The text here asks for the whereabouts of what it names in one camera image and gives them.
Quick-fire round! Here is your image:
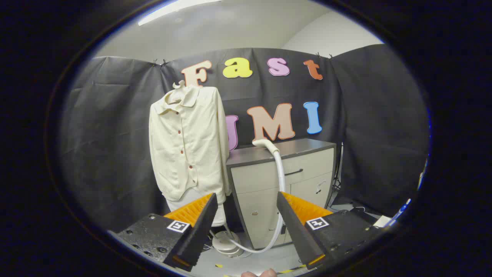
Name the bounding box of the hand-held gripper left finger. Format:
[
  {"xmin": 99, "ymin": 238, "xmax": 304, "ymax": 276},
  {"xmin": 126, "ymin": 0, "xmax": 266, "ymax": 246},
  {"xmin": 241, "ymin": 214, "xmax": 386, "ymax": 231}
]
[{"xmin": 108, "ymin": 192, "xmax": 219, "ymax": 272}]

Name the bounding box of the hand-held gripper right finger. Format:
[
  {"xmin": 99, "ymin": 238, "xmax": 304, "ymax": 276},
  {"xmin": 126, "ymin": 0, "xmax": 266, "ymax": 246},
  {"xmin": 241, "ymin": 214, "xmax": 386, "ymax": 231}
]
[{"xmin": 276, "ymin": 191, "xmax": 400, "ymax": 270}]

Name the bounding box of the cream button shirt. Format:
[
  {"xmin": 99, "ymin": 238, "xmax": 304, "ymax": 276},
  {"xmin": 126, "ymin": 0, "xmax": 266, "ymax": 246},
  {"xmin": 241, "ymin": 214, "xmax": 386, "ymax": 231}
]
[{"xmin": 149, "ymin": 85, "xmax": 232, "ymax": 204}]

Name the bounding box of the round white floor base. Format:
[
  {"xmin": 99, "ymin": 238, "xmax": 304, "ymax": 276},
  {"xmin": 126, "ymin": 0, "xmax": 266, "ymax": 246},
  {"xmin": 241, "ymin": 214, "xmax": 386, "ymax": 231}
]
[{"xmin": 212, "ymin": 230, "xmax": 244, "ymax": 258}]

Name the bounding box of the grey beige cabinet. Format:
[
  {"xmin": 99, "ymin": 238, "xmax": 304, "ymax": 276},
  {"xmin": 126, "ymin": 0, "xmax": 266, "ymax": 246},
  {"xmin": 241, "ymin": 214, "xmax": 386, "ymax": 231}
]
[{"xmin": 226, "ymin": 138, "xmax": 337, "ymax": 250}]

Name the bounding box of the black backdrop cloth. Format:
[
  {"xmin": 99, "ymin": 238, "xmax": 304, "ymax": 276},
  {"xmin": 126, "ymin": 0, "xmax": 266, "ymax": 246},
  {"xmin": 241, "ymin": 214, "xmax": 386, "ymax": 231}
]
[{"xmin": 58, "ymin": 44, "xmax": 430, "ymax": 233}]

